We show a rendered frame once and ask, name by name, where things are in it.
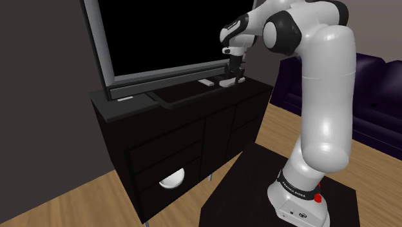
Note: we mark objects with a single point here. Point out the white bowl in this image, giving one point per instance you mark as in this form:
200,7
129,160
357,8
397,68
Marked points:
172,181

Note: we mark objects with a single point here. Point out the small white box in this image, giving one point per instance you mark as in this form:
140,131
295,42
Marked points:
206,82

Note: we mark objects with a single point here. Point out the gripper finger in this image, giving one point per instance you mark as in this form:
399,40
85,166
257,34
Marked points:
227,73
240,75

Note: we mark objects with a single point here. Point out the white flat remote control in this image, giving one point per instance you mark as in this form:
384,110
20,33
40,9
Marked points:
226,84

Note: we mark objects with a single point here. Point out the dark purple sofa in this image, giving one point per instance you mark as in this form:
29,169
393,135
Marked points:
377,103

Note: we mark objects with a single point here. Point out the black chest of drawers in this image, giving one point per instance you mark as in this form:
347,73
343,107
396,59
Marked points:
176,138

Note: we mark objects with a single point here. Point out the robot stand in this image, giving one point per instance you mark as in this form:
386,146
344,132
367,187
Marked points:
245,195

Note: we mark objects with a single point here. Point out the large flat screen television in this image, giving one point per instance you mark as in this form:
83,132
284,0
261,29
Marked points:
163,34

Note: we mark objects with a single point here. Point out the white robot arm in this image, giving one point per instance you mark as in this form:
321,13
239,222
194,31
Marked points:
326,94

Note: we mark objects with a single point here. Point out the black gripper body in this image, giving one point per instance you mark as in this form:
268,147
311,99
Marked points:
235,61

